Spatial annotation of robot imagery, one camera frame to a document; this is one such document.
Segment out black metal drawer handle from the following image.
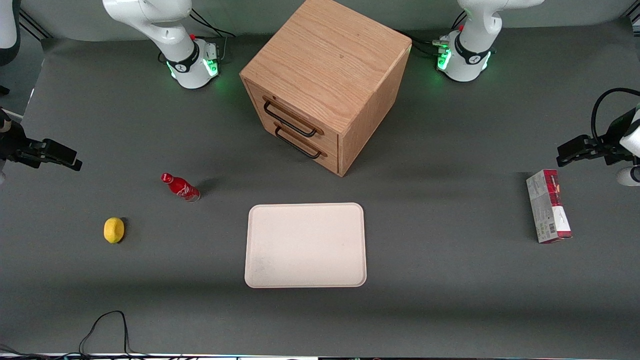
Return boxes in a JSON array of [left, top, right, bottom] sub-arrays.
[[274, 126, 322, 160], [263, 101, 319, 138]]

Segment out grey and red carton box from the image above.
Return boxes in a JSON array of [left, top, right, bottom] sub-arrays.
[[526, 169, 573, 244]]

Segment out black left arm base cables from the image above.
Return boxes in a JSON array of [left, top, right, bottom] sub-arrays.
[[397, 10, 468, 58]]

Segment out beige rectangular tray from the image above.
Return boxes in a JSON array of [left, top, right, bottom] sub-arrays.
[[244, 202, 367, 289]]

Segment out black right arm base cables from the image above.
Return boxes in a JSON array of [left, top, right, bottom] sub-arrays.
[[159, 7, 237, 63]]

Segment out red soda bottle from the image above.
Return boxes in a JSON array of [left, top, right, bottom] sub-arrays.
[[160, 172, 201, 203]]

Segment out yellow lemon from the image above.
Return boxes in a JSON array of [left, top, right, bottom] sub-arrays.
[[103, 217, 125, 244]]

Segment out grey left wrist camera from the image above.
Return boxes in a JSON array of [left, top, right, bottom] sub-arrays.
[[616, 167, 640, 187]]

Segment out black looped cable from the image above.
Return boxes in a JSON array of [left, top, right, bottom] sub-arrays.
[[79, 310, 132, 357]]

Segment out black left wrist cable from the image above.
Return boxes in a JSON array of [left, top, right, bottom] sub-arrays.
[[591, 87, 640, 143]]

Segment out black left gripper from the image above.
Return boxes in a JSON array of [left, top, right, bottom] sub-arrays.
[[556, 107, 638, 168]]

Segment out black arm base cables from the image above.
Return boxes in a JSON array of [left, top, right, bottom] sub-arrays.
[[397, 10, 468, 58], [159, 7, 237, 63]]

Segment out oak wooden drawer cabinet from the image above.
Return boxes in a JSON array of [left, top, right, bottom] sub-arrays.
[[239, 0, 413, 177]]

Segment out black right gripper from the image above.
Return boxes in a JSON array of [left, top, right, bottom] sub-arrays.
[[0, 120, 84, 172]]

